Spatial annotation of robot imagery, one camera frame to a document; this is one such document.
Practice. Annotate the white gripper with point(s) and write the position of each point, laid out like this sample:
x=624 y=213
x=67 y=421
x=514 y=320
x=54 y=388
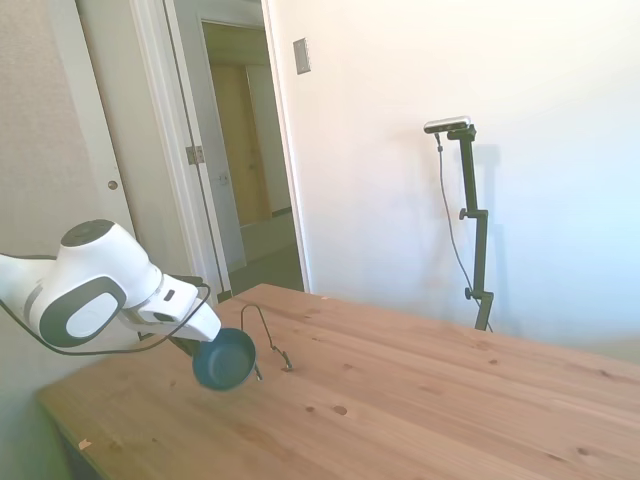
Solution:
x=185 y=317

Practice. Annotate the blue bowl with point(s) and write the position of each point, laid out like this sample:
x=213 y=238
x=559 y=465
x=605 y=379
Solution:
x=225 y=362

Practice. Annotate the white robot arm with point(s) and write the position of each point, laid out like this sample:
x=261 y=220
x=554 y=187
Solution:
x=95 y=280

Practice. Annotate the round closet door knob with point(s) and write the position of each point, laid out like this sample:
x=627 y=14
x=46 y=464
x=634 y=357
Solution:
x=113 y=185

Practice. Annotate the metal door hinge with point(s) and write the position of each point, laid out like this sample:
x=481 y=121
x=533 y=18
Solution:
x=195 y=154

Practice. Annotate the white open door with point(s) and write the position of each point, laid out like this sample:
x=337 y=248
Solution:
x=210 y=150

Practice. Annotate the white closet door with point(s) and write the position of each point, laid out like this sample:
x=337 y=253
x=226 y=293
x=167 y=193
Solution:
x=110 y=115

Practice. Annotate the grey wall switch plate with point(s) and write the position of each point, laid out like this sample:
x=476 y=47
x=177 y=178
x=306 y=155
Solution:
x=301 y=56

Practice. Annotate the black camera stand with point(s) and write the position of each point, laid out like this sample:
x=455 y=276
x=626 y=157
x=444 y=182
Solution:
x=475 y=225

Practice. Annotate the grey camera on stand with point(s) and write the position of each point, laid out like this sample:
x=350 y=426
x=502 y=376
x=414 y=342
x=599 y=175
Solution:
x=448 y=124

